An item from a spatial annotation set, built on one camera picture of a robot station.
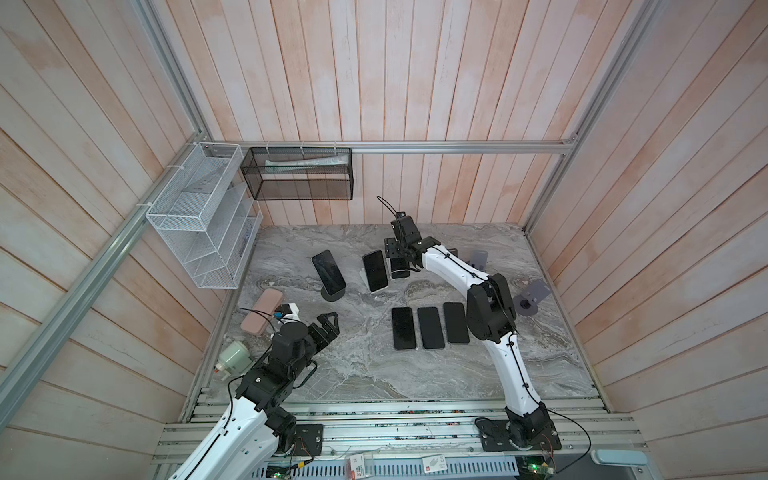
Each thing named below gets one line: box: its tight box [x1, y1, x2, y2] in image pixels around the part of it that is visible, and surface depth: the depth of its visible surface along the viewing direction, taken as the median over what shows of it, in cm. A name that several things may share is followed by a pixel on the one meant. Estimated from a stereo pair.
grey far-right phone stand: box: [470, 250, 488, 271], surface depth 105 cm
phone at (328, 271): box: [312, 249, 347, 295], surface depth 97 cm
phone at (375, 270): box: [363, 250, 388, 292], surface depth 97 cm
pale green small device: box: [215, 340, 252, 381], surface depth 81 cm
